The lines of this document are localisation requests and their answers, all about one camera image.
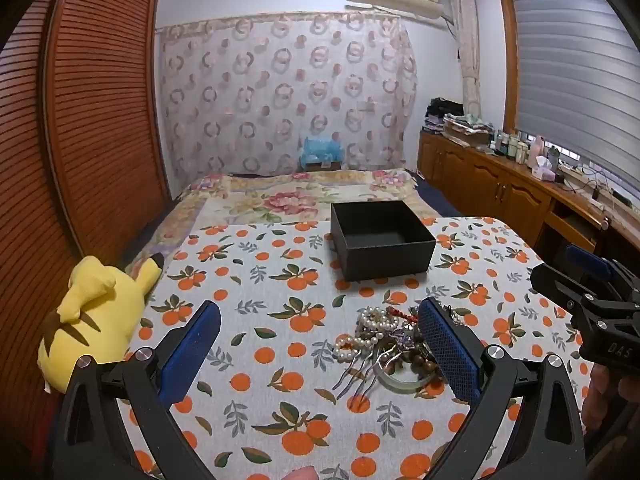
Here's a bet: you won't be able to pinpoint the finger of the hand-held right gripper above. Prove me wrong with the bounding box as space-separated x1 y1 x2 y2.
565 243 640 306
530 264 601 322

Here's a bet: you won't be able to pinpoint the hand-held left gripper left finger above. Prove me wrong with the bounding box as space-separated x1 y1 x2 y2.
60 301 222 480

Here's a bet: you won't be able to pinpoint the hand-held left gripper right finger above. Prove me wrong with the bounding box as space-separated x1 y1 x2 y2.
417 297 586 480

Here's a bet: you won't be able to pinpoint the brown wooden bead bracelet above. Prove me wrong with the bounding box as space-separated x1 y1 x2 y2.
395 342 447 386

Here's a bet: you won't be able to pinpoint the purple crystal hair ornament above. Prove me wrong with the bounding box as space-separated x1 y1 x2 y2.
380 324 427 348

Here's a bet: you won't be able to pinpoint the pale green jade bangle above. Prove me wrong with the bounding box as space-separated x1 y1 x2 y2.
372 352 443 392

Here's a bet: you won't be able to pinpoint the pearl bead necklace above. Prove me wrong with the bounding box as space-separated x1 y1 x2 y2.
356 306 397 335

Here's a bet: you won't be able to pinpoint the metal hair comb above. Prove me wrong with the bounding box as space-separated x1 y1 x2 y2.
333 347 398 407

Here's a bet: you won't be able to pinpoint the pearl bracelet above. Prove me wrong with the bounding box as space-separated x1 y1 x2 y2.
333 336 372 364

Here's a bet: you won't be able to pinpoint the black box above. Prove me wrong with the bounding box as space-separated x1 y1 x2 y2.
330 200 437 282

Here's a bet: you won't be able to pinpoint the person's right hand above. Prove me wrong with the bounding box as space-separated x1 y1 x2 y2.
581 360 640 433

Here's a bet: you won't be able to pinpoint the orange fruit print tablecloth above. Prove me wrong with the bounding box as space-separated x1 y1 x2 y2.
112 216 594 480

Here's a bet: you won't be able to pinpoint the pink tissue box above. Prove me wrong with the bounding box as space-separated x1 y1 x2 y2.
531 156 559 181

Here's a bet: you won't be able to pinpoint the yellow plush toy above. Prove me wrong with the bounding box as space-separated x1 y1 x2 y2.
39 255 166 394

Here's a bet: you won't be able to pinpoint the pink bottle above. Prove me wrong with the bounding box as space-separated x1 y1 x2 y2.
527 136 549 164

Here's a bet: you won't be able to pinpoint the wooden side cabinet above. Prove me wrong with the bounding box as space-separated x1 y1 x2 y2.
417 130 640 262

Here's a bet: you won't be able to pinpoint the group of cosmetic bottles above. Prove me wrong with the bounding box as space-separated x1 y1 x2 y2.
492 130 531 164

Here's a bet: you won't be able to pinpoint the dark blue bed sheet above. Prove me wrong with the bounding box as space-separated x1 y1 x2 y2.
414 169 463 219

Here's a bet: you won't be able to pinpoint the floral bedspread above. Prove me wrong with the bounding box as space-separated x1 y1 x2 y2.
125 167 422 263

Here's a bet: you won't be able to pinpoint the folded patterned cloths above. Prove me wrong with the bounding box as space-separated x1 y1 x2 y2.
442 112 497 137

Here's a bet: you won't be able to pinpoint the grey window blind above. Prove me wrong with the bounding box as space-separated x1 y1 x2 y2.
509 0 640 192

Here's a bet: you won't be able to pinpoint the stack of dark clothes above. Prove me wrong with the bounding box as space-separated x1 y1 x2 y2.
425 98 466 133

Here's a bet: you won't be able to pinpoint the wooden louvred wardrobe door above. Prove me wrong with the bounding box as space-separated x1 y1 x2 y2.
42 0 172 257
0 0 83 446

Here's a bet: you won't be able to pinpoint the blue plastic bag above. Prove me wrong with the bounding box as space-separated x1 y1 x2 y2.
299 136 347 167

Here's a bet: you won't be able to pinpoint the tied patterned curtain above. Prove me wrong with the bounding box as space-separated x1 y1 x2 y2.
446 0 484 122

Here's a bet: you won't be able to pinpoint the tangle of cables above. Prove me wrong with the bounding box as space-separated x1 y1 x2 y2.
565 164 618 203

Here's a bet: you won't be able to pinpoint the ring pattern sheer curtain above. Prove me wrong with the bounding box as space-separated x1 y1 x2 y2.
157 12 419 187

